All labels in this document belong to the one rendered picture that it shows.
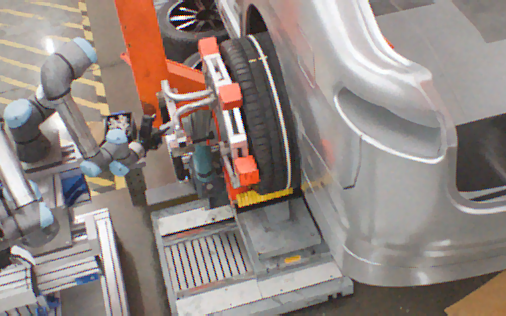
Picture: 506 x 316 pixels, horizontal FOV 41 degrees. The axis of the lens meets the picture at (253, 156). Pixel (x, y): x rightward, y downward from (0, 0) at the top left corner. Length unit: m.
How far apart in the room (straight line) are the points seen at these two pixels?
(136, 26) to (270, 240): 1.14
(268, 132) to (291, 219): 0.80
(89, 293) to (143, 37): 1.17
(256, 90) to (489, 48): 1.00
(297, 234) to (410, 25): 1.07
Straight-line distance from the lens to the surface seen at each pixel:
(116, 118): 3.54
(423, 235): 2.01
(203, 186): 3.34
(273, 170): 2.64
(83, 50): 2.58
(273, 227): 3.22
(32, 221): 2.22
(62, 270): 2.72
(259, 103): 2.54
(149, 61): 3.13
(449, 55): 2.91
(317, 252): 3.20
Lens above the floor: 2.60
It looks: 41 degrees down
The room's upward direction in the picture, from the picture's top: 8 degrees counter-clockwise
